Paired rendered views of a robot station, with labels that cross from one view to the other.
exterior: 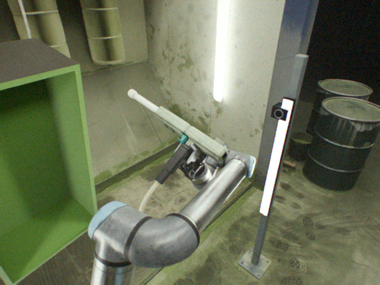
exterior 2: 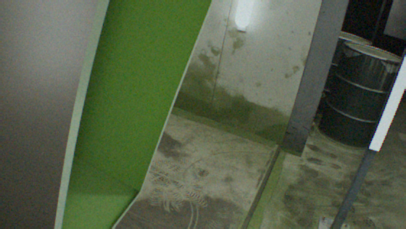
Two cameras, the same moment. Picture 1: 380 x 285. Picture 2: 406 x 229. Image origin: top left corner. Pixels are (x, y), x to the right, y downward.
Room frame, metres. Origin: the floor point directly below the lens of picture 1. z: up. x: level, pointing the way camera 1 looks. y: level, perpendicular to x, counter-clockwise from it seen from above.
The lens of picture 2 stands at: (0.26, 0.93, 1.30)
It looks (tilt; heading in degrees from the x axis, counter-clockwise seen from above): 25 degrees down; 334
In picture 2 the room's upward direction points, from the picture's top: 11 degrees clockwise
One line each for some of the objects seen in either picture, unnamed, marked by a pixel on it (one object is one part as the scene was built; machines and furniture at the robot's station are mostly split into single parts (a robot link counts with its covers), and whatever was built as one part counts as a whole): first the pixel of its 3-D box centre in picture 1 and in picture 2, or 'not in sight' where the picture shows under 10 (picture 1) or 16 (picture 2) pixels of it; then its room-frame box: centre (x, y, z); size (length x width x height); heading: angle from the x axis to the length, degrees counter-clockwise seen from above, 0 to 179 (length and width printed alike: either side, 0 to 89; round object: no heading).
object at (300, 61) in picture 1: (271, 186); (388, 109); (1.23, -0.53, 0.82); 0.05 x 0.05 x 1.64; 47
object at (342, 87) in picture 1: (344, 87); (346, 37); (2.92, -1.85, 0.86); 0.54 x 0.54 x 0.01
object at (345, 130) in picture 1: (339, 145); (359, 95); (2.31, -1.62, 0.44); 0.59 x 0.58 x 0.89; 151
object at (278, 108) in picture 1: (281, 111); not in sight; (1.22, -0.48, 1.35); 0.09 x 0.07 x 0.07; 47
